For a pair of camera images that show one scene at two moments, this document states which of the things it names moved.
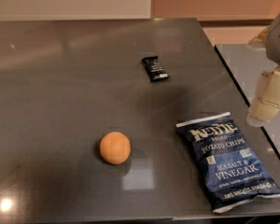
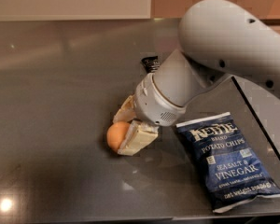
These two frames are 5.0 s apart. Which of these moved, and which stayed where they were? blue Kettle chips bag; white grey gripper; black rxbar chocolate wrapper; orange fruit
Moved: orange fruit; white grey gripper
Stayed: black rxbar chocolate wrapper; blue Kettle chips bag
